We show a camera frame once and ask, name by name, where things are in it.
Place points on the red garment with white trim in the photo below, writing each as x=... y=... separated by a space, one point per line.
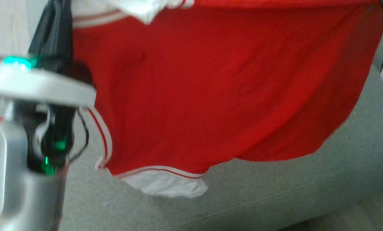
x=210 y=96

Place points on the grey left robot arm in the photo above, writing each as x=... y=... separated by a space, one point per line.
x=15 y=192

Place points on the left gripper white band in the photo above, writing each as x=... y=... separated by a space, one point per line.
x=40 y=83

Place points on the large grey sofa seat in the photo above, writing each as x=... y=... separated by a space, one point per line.
x=274 y=192

